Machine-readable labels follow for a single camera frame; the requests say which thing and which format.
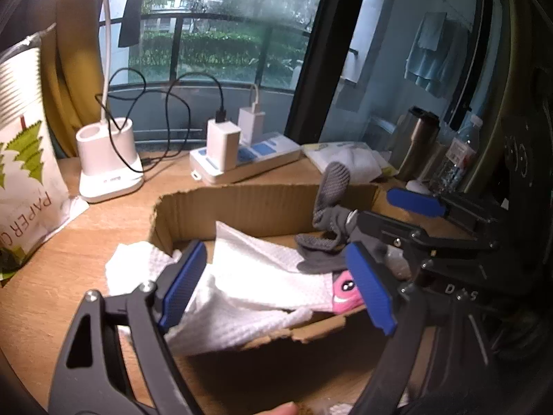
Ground yellow curtain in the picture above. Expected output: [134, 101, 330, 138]
[41, 0, 106, 158]

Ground person's left hand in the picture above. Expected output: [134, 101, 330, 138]
[263, 401, 299, 415]

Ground white tissue pack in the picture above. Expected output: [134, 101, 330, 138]
[302, 140, 398, 182]

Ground black cable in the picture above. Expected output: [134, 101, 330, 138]
[144, 72, 226, 169]
[96, 68, 150, 170]

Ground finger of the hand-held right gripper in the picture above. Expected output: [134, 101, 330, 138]
[386, 187, 504, 232]
[349, 210, 499, 288]

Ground large white charger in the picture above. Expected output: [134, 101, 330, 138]
[206, 119, 241, 171]

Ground white desk lamp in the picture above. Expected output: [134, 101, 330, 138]
[29, 0, 191, 203]

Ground clear water bottle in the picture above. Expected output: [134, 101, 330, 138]
[430, 114, 482, 195]

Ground balcony railing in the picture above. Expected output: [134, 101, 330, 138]
[104, 13, 312, 96]

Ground pink plush toy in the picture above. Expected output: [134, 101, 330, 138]
[332, 269, 368, 315]

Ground black window frame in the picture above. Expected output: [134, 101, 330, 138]
[283, 0, 372, 143]

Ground paper cup pack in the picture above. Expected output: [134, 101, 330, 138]
[0, 26, 89, 288]

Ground steel tumbler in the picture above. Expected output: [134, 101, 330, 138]
[391, 106, 441, 182]

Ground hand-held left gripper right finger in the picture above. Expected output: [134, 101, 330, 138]
[345, 241, 506, 415]

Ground grey knitted sock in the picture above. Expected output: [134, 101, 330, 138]
[296, 162, 390, 276]

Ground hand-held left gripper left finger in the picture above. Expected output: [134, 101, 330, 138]
[47, 239, 208, 415]

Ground hanging blue clothes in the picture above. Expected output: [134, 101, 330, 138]
[404, 11, 471, 98]

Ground small white charger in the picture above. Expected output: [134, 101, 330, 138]
[237, 106, 266, 147]

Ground white power strip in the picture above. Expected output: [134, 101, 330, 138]
[189, 132, 303, 186]

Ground brown cardboard box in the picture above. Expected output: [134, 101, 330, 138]
[149, 182, 390, 355]

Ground hanging dark garment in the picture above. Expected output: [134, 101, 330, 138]
[119, 0, 145, 48]

